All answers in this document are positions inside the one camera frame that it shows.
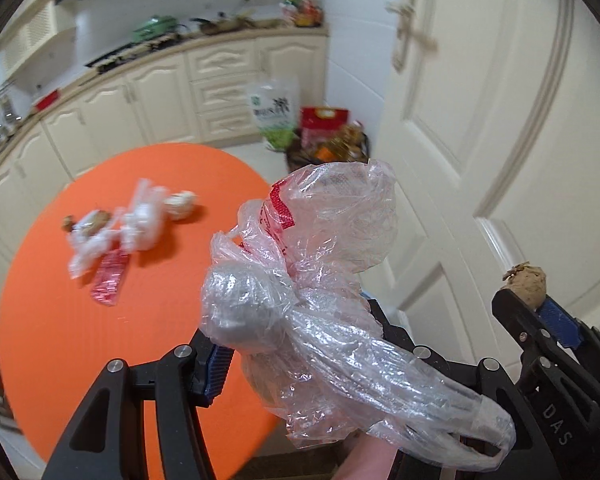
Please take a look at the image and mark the red snack wrapper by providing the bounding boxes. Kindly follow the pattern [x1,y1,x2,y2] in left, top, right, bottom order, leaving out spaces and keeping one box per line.
[91,247,130,307]

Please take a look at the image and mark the clear bag with bread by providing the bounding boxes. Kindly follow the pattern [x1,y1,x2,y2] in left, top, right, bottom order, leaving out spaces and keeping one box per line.
[200,160,516,471]

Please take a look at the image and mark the lower kitchen cabinets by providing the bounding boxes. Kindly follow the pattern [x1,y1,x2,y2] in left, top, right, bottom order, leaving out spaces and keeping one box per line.
[0,27,328,299]

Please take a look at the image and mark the kitchen cabinets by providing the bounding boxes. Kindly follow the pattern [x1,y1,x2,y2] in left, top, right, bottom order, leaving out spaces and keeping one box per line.
[0,0,76,79]
[0,27,328,299]

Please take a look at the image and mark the upper kitchen cabinets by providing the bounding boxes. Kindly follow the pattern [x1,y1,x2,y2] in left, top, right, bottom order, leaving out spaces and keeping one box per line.
[0,0,76,79]

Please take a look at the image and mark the pink trouser leg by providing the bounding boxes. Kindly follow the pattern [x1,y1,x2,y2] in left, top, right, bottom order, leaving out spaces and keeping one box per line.
[332,434,398,480]

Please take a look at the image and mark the orange round table mat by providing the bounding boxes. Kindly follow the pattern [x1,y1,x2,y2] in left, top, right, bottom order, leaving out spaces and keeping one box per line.
[0,143,268,460]

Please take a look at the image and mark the clear twisted plastic wrapper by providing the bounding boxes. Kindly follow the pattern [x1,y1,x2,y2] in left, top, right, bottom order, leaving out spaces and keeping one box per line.
[67,209,122,280]

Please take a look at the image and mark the white rolled plastic bag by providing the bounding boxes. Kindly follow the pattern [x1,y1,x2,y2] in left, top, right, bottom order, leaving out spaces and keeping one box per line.
[120,179,166,254]

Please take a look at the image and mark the medium ginger piece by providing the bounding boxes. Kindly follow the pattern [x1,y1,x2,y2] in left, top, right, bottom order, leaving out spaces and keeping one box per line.
[81,209,112,236]

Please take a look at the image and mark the white door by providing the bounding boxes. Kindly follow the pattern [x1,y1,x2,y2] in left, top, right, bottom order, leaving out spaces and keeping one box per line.
[363,0,600,372]

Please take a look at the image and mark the crumpled paper ball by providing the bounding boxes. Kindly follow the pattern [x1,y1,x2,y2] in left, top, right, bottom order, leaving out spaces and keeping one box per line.
[163,191,197,221]

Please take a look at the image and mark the brown cardboard box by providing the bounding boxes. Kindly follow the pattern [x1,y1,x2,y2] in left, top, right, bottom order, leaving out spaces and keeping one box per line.
[285,133,370,172]

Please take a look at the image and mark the red gift bag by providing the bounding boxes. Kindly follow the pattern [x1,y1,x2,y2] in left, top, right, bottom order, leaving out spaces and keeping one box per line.
[300,106,349,148]

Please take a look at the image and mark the red basin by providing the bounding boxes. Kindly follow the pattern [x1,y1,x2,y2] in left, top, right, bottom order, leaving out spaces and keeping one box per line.
[32,89,60,113]

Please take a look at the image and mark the white rice bag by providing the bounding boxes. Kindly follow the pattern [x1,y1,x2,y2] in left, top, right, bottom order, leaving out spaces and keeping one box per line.
[246,76,300,152]

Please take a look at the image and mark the hanging utensil rack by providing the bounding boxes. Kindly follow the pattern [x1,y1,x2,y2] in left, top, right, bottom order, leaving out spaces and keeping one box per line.
[0,80,23,148]

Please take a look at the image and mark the gas stove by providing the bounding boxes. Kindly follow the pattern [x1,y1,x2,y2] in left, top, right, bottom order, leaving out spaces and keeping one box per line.
[85,32,184,75]

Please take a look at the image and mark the condiment bottles group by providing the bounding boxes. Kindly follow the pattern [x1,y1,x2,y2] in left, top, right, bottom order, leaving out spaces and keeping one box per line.
[279,0,324,28]

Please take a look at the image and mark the green electric pot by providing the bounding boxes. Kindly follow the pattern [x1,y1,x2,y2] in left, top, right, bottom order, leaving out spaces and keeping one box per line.
[132,15,178,44]

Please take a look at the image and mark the steel wok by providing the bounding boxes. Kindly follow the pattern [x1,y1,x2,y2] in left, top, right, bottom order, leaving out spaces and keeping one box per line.
[189,10,257,36]

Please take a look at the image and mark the door handle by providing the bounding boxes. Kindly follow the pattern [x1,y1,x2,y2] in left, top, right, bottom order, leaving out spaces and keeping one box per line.
[385,0,438,74]

